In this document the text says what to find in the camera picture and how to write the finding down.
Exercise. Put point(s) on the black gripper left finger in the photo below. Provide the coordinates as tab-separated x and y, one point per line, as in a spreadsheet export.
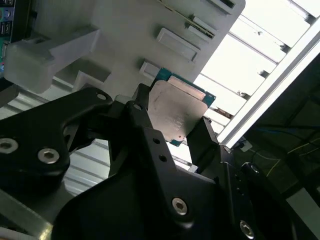
30	130

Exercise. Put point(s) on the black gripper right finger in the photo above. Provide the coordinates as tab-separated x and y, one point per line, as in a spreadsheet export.
250	200

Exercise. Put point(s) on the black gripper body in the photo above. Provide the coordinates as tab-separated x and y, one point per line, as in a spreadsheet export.
112	212

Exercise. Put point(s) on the silver CPU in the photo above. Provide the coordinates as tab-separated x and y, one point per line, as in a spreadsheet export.
175	110

